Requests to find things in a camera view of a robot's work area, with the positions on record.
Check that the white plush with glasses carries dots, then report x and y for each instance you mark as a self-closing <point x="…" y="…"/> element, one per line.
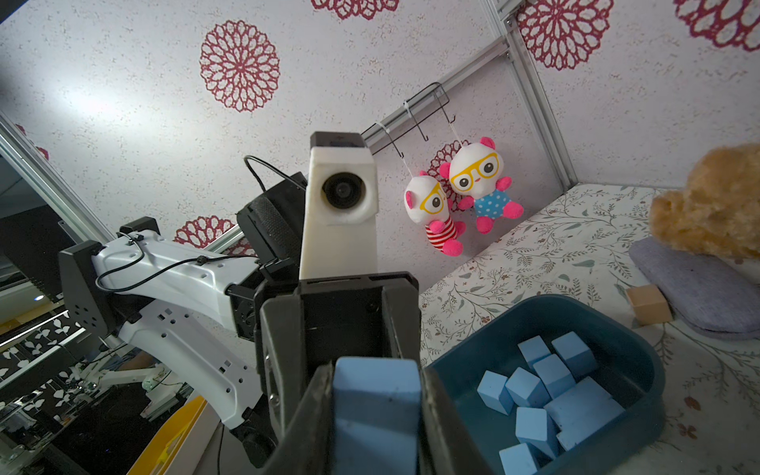
<point x="477" y="174"/>

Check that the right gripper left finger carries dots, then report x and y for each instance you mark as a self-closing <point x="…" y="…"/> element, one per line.
<point x="307" y="444"/>

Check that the brown plush dog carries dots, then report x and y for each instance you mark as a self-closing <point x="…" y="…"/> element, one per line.
<point x="717" y="212"/>

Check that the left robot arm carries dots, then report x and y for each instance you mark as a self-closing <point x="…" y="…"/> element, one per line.
<point x="193" y="310"/>

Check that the teal plastic bin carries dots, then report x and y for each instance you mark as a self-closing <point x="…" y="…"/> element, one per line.
<point x="628" y="369"/>

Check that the blue flat block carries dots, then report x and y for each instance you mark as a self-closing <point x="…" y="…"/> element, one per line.
<point x="519" y="460"/>

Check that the blue cube in bin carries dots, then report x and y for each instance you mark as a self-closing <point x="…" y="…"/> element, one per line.
<point x="534" y="350"/>
<point x="527" y="390"/>
<point x="576" y="355"/>
<point x="535" y="427"/>
<point x="555" y="376"/>

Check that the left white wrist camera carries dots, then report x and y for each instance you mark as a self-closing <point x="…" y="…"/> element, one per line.
<point x="342" y="202"/>

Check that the purple oval pad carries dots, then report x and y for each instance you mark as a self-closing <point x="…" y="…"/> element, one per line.
<point x="711" y="297"/>

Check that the white plush striped shirt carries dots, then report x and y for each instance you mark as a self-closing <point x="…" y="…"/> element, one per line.
<point x="427" y="205"/>

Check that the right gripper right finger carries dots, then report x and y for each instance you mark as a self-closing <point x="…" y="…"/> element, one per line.
<point x="445" y="446"/>

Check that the small wooden cylinder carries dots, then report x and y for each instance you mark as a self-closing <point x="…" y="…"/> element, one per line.
<point x="649" y="305"/>

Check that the black wire basket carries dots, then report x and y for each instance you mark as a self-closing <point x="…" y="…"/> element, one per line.
<point x="387" y="133"/>

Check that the blue long block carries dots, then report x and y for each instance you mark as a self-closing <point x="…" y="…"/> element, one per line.
<point x="377" y="415"/>

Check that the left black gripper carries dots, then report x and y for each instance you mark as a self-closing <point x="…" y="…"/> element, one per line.
<point x="302" y="325"/>

